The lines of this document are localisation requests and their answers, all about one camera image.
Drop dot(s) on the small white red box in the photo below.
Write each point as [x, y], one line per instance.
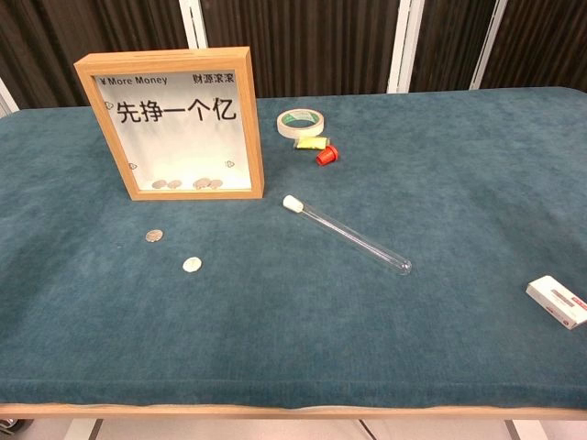
[557, 300]

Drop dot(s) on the white partition post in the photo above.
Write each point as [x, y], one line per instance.
[490, 46]
[192, 23]
[406, 46]
[7, 98]

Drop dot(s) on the teal table cloth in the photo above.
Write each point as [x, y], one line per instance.
[321, 330]

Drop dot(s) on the metal table leg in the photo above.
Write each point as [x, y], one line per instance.
[96, 430]
[512, 430]

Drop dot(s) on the glass test tube white stopper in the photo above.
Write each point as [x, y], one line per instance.
[293, 204]

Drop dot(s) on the wooden frame coin bank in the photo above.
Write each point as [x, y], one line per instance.
[174, 137]

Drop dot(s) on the silver coin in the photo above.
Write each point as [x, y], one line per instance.
[191, 264]
[154, 236]

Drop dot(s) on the red plastic stopper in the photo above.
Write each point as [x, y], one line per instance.
[326, 156]

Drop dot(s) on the beige masking tape roll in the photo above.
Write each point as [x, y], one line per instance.
[282, 126]

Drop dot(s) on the small yellow packet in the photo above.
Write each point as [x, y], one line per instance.
[309, 143]

